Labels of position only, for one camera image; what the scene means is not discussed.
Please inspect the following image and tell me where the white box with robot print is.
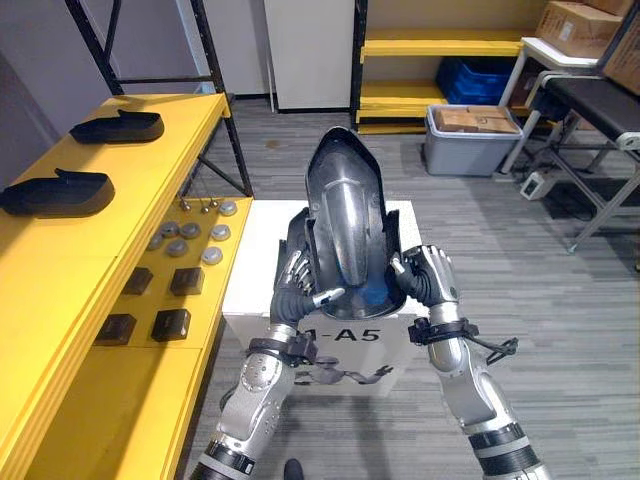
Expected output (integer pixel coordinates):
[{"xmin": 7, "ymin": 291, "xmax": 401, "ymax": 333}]
[{"xmin": 221, "ymin": 198, "xmax": 430, "ymax": 399}]

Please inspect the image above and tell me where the dark grey plastic housing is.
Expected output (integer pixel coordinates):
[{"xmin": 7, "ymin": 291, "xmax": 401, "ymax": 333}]
[{"xmin": 285, "ymin": 127, "xmax": 407, "ymax": 320}]

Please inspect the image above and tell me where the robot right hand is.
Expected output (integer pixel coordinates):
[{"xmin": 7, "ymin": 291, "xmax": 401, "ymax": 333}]
[{"xmin": 390, "ymin": 244, "xmax": 459, "ymax": 307}]

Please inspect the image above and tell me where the black square block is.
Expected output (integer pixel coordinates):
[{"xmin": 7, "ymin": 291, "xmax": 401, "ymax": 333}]
[
  {"xmin": 94, "ymin": 313, "xmax": 137, "ymax": 347},
  {"xmin": 169, "ymin": 267, "xmax": 206, "ymax": 297},
  {"xmin": 151, "ymin": 309, "xmax": 193, "ymax": 343},
  {"xmin": 122, "ymin": 267, "xmax": 154, "ymax": 296}
]

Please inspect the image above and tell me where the black left wrist clamp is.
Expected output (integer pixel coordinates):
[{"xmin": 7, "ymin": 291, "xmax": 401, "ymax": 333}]
[{"xmin": 244, "ymin": 335, "xmax": 319, "ymax": 366}]

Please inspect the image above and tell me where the white cabinet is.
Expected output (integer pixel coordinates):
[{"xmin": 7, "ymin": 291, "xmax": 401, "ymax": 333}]
[{"xmin": 263, "ymin": 0, "xmax": 357, "ymax": 115}]

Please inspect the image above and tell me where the black wrist clamp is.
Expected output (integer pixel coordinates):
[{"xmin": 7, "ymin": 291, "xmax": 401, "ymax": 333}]
[
  {"xmin": 407, "ymin": 319, "xmax": 520, "ymax": 362},
  {"xmin": 244, "ymin": 335, "xmax": 319, "ymax": 366}
]

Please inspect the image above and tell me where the black belt conveyor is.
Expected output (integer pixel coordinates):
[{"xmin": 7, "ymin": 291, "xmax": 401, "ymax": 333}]
[{"xmin": 529, "ymin": 69, "xmax": 640, "ymax": 274}]

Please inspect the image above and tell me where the large brown cardboard box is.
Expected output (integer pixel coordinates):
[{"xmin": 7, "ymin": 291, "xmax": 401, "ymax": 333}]
[
  {"xmin": 534, "ymin": 0, "xmax": 626, "ymax": 60},
  {"xmin": 602, "ymin": 9, "xmax": 640, "ymax": 96}
]

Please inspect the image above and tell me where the yellow shelf with black frame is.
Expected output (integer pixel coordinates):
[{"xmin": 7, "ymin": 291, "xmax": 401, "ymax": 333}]
[{"xmin": 0, "ymin": 0, "xmax": 257, "ymax": 480}]

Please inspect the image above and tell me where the small brown cardboard box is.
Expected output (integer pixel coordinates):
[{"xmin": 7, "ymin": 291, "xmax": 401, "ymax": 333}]
[{"xmin": 436, "ymin": 108, "xmax": 470, "ymax": 134}]

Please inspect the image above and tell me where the white power box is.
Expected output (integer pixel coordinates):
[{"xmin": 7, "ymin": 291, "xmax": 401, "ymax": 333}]
[{"xmin": 519, "ymin": 169, "xmax": 556, "ymax": 201}]

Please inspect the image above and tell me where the brown cardboard box with print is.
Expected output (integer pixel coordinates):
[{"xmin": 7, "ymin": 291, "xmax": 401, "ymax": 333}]
[{"xmin": 464, "ymin": 105, "xmax": 520, "ymax": 135}]

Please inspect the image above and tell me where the grey plastic bin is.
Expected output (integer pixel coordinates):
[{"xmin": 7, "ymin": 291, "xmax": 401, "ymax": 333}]
[{"xmin": 424, "ymin": 103, "xmax": 525, "ymax": 178}]

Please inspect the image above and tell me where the yellow rack with black posts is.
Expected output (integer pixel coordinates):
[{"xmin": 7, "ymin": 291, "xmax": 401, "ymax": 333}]
[{"xmin": 351, "ymin": 0, "xmax": 531, "ymax": 136}]

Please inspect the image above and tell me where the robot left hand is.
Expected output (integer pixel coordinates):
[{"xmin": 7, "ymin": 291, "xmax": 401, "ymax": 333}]
[{"xmin": 269, "ymin": 241, "xmax": 346, "ymax": 329}]

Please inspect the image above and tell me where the black right wrist clamp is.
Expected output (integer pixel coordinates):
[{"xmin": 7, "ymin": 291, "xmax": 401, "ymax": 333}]
[{"xmin": 407, "ymin": 319, "xmax": 520, "ymax": 362}]

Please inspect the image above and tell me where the blue plastic crate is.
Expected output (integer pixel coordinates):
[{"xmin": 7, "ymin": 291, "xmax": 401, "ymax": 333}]
[
  {"xmin": 443, "ymin": 82, "xmax": 514, "ymax": 106},
  {"xmin": 434, "ymin": 57, "xmax": 516, "ymax": 90}
]

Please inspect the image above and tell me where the black sole-shaped plastic housing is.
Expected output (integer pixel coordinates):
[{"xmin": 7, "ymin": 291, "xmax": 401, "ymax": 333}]
[
  {"xmin": 0, "ymin": 168, "xmax": 116, "ymax": 219},
  {"xmin": 68, "ymin": 108, "xmax": 165, "ymax": 145}
]

